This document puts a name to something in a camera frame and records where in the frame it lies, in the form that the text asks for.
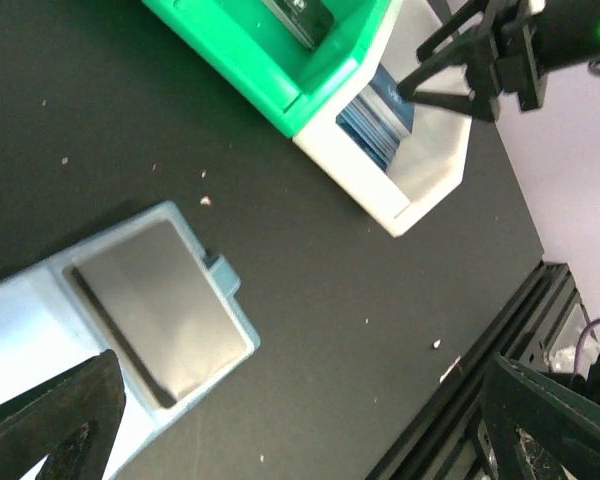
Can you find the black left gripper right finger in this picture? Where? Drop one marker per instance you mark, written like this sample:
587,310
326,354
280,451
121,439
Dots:
542,425

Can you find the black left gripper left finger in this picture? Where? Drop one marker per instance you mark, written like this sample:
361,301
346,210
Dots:
67,424

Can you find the blue card stack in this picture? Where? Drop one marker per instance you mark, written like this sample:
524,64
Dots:
377,120

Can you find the white plastic bin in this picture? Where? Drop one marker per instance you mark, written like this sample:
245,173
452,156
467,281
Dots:
395,170

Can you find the red white april card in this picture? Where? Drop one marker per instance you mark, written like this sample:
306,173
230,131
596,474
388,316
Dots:
157,305

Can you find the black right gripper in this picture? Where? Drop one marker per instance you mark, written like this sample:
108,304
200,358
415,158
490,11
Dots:
545,40

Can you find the green plastic bin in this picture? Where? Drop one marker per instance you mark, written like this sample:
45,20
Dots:
252,49

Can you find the blue leather card holder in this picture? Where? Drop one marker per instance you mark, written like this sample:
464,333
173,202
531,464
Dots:
45,329

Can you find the black card in bin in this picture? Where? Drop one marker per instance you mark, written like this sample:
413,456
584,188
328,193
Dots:
309,21

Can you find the black aluminium frame rail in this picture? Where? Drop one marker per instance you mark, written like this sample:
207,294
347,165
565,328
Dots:
538,327

